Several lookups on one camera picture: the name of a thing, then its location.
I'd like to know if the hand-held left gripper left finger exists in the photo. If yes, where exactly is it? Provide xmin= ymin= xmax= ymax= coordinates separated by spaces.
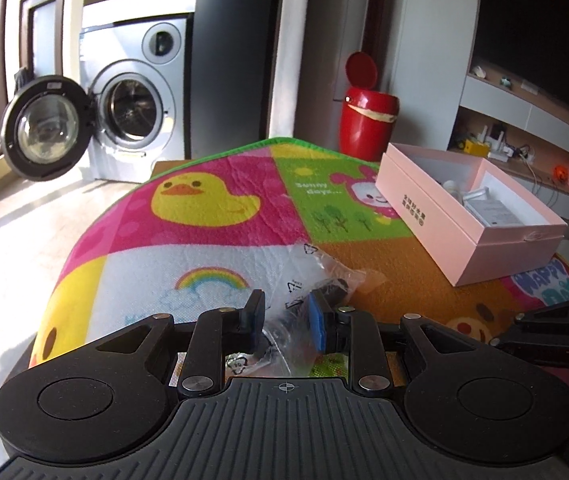
xmin=84 ymin=289 xmax=270 ymax=400

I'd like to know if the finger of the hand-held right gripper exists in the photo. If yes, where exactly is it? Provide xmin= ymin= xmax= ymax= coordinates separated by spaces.
xmin=489 ymin=329 xmax=569 ymax=368
xmin=512 ymin=291 xmax=569 ymax=337

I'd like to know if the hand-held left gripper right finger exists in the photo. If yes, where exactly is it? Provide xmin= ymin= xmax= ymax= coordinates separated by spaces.
xmin=309 ymin=292 xmax=490 ymax=400

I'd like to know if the clear plastic bag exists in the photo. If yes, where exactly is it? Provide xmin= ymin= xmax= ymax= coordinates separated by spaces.
xmin=263 ymin=241 xmax=386 ymax=377

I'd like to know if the pink cardboard box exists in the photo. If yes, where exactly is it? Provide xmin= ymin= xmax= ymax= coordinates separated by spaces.
xmin=375 ymin=142 xmax=569 ymax=287

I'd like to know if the colourful cartoon play mat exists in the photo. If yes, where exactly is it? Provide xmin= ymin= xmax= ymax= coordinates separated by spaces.
xmin=28 ymin=137 xmax=569 ymax=378

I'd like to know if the white flat packet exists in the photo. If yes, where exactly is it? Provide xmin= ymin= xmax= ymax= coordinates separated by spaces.
xmin=466 ymin=199 xmax=524 ymax=229

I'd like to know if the white router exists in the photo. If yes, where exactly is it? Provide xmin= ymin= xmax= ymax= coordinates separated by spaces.
xmin=479 ymin=124 xmax=511 ymax=162

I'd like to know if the white shelf cabinet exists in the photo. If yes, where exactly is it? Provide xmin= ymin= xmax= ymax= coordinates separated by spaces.
xmin=445 ymin=66 xmax=569 ymax=222

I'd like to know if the red trash can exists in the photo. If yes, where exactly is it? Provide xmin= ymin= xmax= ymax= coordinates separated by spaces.
xmin=341 ymin=51 xmax=399 ymax=163

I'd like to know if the white washing machine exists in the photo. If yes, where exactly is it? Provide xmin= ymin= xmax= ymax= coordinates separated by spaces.
xmin=80 ymin=0 xmax=198 ymax=184

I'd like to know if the round washing machine door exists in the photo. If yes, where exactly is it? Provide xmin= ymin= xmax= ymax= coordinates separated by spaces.
xmin=0 ymin=75 xmax=96 ymax=181

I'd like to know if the black television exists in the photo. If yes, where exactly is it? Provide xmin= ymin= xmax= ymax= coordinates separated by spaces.
xmin=473 ymin=0 xmax=569 ymax=130

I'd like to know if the thin dangling cable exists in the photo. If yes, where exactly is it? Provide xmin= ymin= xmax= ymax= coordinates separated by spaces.
xmin=517 ymin=146 xmax=558 ymax=207

